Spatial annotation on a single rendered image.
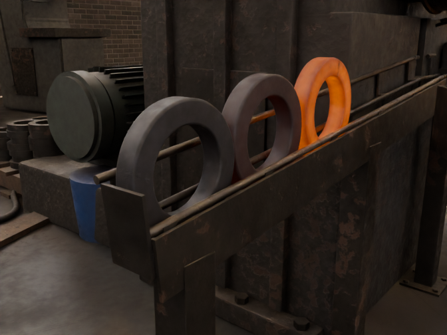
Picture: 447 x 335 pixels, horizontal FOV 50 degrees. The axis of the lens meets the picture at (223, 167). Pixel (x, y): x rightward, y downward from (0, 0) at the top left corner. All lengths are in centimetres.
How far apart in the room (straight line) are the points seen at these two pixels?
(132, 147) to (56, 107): 161
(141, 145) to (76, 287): 123
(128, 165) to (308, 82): 39
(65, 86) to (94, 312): 94
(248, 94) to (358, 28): 53
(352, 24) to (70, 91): 125
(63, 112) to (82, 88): 18
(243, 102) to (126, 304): 105
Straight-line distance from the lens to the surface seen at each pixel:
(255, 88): 70
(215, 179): 66
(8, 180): 280
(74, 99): 203
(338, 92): 95
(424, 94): 132
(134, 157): 55
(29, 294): 175
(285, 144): 80
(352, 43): 114
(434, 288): 177
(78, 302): 165
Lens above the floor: 82
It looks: 16 degrees down
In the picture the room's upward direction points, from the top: straight up
